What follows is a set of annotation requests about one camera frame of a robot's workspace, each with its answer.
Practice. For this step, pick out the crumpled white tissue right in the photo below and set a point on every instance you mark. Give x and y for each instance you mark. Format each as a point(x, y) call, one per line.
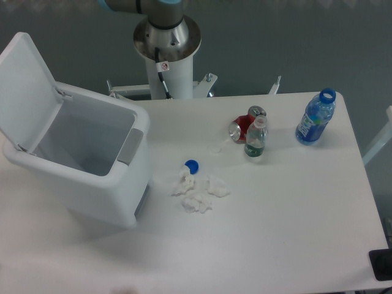
point(217, 187)

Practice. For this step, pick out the crumpled white tissue bottom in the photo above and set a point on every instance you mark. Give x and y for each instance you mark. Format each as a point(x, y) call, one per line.
point(196, 202)

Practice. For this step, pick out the white trash can lid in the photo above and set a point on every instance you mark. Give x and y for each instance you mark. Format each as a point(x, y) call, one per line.
point(30, 97)

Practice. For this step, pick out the blue bottle cap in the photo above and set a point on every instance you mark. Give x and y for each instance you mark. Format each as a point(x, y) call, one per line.
point(192, 165)

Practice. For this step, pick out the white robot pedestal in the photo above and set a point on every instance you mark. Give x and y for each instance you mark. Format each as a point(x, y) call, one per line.
point(167, 80)

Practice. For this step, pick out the crumpled white tissue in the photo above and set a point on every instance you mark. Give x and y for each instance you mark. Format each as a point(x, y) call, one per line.
point(185, 183)
point(196, 202)
point(217, 187)

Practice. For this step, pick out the white table bracket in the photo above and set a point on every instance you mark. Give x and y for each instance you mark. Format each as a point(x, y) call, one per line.
point(275, 87)

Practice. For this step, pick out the white frame at right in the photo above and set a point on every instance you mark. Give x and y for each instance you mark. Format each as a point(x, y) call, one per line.
point(379, 141)

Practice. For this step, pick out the white trash can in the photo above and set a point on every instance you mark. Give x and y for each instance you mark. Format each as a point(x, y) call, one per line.
point(94, 157)

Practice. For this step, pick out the blue drink bottle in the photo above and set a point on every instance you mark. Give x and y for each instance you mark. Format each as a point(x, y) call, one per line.
point(317, 115)

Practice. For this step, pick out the black device at edge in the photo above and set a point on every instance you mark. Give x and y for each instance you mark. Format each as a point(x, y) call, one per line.
point(381, 264)

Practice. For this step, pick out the crumpled white tissue left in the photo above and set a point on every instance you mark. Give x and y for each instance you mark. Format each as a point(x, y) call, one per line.
point(185, 183)

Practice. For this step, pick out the clear green-label bottle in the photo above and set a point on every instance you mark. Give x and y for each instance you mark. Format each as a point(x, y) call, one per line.
point(256, 137)

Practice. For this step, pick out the crushed red soda can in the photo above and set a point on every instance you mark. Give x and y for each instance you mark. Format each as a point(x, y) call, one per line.
point(237, 129)

